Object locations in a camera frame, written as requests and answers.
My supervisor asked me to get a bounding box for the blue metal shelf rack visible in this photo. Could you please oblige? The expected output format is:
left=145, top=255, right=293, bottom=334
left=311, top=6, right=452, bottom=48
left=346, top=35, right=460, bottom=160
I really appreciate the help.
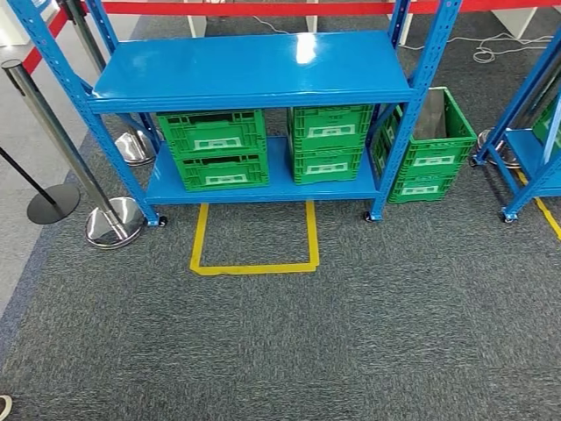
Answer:
left=471, top=25, right=561, bottom=225
left=6, top=0, right=463, bottom=228

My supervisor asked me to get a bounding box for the yellow floor marking tape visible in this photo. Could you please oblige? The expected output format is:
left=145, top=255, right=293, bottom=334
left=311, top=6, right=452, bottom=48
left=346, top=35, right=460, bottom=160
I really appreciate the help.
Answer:
left=189, top=200, right=321, bottom=277

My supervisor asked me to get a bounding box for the white display plinth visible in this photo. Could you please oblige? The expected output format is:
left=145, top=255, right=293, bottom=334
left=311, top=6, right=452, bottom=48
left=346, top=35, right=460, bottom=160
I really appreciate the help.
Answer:
left=0, top=5, right=29, bottom=47

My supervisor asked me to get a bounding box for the chrome stanchion post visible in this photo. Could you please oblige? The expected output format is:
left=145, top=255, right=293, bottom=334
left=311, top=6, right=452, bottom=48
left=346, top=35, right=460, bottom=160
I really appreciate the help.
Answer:
left=477, top=58, right=561, bottom=169
left=1, top=58, right=146, bottom=251
left=59, top=0, right=158, bottom=168

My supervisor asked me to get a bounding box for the black stanchion post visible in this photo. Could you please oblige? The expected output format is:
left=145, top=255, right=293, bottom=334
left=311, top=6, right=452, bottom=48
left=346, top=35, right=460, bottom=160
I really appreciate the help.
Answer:
left=0, top=145, right=81, bottom=225

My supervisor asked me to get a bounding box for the white power cable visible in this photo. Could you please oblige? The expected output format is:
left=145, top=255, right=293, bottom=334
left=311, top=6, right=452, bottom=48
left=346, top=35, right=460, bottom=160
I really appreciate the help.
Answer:
left=251, top=16, right=555, bottom=65

